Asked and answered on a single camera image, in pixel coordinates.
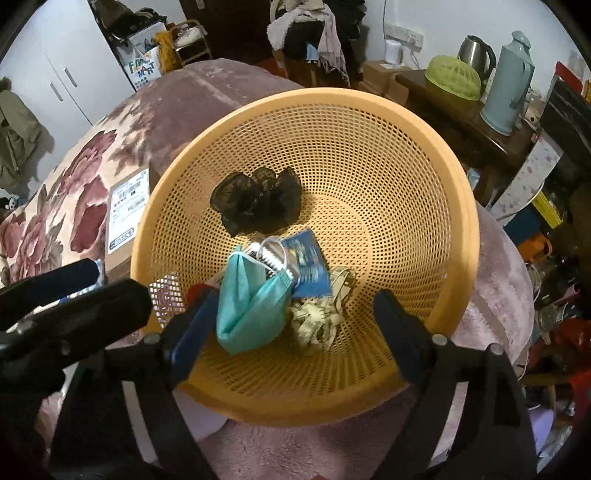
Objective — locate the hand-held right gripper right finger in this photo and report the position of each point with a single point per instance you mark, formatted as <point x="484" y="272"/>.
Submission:
<point x="397" y="337"/>

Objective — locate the white wall power strip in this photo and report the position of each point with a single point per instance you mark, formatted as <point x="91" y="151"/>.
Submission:
<point x="404" y="34"/>

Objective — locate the small white cup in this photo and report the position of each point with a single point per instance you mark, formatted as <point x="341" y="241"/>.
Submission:
<point x="392" y="51"/>

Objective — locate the plain cardboard box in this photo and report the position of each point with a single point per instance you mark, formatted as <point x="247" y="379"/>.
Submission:
<point x="381" y="71"/>
<point x="383" y="92"/>

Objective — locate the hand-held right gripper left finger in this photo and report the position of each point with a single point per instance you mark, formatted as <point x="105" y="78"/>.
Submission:
<point x="194" y="332"/>

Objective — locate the pack of cotton swabs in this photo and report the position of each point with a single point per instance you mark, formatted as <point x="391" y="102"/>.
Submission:
<point x="272" y="256"/>

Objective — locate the panda plush toys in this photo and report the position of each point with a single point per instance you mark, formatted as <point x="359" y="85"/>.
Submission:
<point x="11" y="204"/>

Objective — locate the teal face mask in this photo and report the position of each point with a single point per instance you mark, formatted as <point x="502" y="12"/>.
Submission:
<point x="244" y="314"/>

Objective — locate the blue foil packet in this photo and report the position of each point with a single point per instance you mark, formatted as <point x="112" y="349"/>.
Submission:
<point x="304" y="263"/>

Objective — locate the dark wooden side table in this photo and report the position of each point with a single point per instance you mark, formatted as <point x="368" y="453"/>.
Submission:
<point x="461" y="124"/>

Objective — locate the cardboard box with white label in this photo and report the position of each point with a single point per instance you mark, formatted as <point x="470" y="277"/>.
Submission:
<point x="124" y="217"/>

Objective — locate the pale blue thermos flask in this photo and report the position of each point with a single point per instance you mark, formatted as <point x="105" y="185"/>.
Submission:
<point x="508" y="87"/>

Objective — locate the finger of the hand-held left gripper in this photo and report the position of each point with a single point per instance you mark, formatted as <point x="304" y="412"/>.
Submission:
<point x="55" y="281"/>
<point x="106" y="309"/>

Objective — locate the small wooden chair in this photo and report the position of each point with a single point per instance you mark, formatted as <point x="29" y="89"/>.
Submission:
<point x="196" y="50"/>

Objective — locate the white printed shopping bag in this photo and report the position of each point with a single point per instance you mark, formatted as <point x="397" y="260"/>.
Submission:
<point x="141" y="69"/>

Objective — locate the orange plastic mesh basket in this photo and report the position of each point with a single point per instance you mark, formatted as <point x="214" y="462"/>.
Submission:
<point x="369" y="184"/>

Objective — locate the chair piled with clothes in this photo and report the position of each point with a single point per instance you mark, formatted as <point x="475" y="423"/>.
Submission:
<point x="318" y="37"/>

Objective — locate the black marbled cabinet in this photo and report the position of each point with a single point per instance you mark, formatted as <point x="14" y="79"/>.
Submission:
<point x="568" y="129"/>

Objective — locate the yellow bag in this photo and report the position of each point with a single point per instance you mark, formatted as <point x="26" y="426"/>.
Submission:
<point x="167" y="53"/>

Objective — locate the cream patterned scrunchie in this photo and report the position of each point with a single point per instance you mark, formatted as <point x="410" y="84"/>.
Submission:
<point x="314" y="323"/>

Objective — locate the olive green jacket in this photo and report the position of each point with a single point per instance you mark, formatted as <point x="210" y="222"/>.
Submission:
<point x="16" y="134"/>

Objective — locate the white wardrobe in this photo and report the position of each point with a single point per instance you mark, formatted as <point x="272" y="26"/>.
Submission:
<point x="55" y="46"/>

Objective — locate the red box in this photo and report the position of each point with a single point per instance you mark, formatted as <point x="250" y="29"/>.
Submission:
<point x="565" y="76"/>

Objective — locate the floral patterned paper sheet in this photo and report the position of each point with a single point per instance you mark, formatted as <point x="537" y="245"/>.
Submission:
<point x="531" y="175"/>

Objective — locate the dark clothes heap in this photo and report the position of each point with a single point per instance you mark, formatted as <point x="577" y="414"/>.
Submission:
<point x="124" y="18"/>

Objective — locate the dark lace scrunchie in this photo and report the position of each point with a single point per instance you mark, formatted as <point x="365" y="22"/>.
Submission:
<point x="258" y="203"/>

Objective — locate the dark wooden door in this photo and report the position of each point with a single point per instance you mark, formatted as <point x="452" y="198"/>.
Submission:
<point x="231" y="27"/>

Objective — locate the steel electric kettle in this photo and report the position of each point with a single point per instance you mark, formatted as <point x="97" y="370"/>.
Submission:
<point x="475" y="55"/>

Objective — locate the white shoes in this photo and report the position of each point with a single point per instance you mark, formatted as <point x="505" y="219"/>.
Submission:
<point x="187" y="36"/>

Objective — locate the green mesh food cover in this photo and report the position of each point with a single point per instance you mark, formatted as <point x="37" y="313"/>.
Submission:
<point x="455" y="78"/>

